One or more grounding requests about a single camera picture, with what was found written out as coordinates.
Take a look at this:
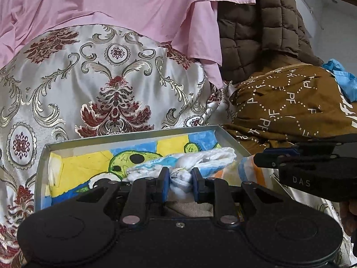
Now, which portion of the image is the brown printed blanket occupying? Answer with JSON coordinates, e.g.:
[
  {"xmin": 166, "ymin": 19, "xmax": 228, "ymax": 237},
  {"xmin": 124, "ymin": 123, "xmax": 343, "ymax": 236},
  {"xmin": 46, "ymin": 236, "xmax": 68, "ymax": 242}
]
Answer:
[{"xmin": 220, "ymin": 63, "xmax": 357, "ymax": 157}]

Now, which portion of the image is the cartoon print towel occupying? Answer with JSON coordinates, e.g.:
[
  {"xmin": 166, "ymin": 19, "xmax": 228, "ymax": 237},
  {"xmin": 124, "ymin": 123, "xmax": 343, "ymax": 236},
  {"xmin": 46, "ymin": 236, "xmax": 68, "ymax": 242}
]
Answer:
[{"xmin": 47, "ymin": 130, "xmax": 224, "ymax": 204}]

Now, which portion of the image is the taupe knit cloth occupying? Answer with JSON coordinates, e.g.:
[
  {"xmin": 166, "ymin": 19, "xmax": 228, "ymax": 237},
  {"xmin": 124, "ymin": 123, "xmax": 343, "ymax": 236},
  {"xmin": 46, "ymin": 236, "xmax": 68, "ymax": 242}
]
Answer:
[{"xmin": 164, "ymin": 199, "xmax": 215, "ymax": 218}]

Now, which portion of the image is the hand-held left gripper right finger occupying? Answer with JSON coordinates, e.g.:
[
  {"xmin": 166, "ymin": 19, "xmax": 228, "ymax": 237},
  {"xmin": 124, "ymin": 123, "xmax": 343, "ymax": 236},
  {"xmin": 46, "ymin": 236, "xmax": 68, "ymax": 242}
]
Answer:
[{"xmin": 192, "ymin": 167, "xmax": 285, "ymax": 226}]

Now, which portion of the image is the pink cloth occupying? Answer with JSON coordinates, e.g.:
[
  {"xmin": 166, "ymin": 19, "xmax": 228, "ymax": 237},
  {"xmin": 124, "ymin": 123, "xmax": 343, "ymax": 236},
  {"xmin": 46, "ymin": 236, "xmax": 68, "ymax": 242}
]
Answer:
[{"xmin": 0, "ymin": 0, "xmax": 255, "ymax": 87}]

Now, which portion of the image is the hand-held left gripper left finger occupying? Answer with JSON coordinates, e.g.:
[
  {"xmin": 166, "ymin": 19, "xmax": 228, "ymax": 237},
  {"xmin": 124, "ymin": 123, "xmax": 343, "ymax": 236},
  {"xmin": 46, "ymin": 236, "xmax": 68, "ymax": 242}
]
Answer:
[{"xmin": 76, "ymin": 167, "xmax": 170, "ymax": 226}]

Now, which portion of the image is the white blue sock bundle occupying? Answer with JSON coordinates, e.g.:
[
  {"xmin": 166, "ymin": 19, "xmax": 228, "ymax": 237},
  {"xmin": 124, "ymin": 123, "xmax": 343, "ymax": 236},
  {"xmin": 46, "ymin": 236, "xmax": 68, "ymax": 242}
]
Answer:
[{"xmin": 123, "ymin": 147, "xmax": 236, "ymax": 193}]

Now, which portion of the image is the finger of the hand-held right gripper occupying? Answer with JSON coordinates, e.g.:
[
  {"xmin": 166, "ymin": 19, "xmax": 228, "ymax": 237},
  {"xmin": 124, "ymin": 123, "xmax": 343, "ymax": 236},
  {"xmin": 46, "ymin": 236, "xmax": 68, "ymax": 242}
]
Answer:
[
  {"xmin": 262, "ymin": 147, "xmax": 301, "ymax": 157},
  {"xmin": 253, "ymin": 153, "xmax": 300, "ymax": 171}
]

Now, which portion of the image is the person's right hand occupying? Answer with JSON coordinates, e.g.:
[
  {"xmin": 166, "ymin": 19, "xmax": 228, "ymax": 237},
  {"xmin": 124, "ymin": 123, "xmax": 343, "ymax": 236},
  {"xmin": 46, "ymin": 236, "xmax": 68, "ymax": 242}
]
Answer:
[{"xmin": 340, "ymin": 201, "xmax": 357, "ymax": 236}]

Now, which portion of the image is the floral satin bedspread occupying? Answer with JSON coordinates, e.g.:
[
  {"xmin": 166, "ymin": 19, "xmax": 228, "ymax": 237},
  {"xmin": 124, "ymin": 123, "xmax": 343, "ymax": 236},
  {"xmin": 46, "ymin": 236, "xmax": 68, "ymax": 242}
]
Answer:
[{"xmin": 0, "ymin": 24, "xmax": 357, "ymax": 268}]

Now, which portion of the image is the brown quilted jacket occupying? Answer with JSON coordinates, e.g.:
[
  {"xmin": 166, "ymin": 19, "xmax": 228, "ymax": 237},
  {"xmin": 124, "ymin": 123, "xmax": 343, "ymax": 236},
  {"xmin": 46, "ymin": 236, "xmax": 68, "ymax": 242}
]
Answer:
[{"xmin": 216, "ymin": 0, "xmax": 324, "ymax": 84}]

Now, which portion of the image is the grey metal tray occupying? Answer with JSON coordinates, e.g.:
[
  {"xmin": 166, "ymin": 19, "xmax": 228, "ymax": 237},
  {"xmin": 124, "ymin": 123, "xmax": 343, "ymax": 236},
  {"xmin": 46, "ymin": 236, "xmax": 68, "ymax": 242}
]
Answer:
[{"xmin": 34, "ymin": 125, "xmax": 251, "ymax": 213}]

